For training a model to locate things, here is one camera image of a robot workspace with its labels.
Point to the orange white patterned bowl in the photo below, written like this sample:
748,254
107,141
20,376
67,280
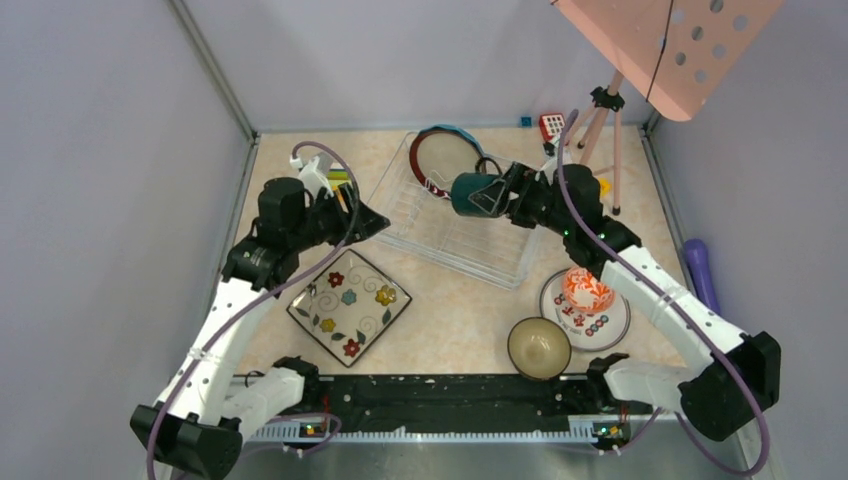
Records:
585,293

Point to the teal polka dot plate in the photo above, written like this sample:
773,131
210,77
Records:
455,130

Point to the square floral glass plate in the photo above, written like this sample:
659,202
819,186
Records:
348,306

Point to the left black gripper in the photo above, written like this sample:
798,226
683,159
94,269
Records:
345,218

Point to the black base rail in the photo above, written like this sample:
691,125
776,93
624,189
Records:
454,404

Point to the red white toy block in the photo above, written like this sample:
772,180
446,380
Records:
552,125

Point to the white wire dish rack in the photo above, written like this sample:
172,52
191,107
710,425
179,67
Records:
491,250

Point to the pink perforated board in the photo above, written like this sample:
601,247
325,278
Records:
675,53

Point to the purple handled tool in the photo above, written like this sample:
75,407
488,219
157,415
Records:
696,257

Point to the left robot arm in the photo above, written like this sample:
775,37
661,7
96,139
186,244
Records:
194,426

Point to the yellow toy frame brick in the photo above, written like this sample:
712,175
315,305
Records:
605,186

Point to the brown speckled bowl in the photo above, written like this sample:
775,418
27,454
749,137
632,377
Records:
538,348

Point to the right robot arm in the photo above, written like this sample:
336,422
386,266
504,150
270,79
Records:
729,377

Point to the red rimmed beige plate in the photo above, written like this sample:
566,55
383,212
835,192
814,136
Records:
438,159

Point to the dark green mug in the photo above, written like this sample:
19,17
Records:
481,193

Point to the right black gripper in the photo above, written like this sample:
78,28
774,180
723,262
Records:
494,199

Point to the stacked colourful toy bricks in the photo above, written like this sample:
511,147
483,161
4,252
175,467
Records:
337,178

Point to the white round patterned plate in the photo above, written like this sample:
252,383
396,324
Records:
586,332

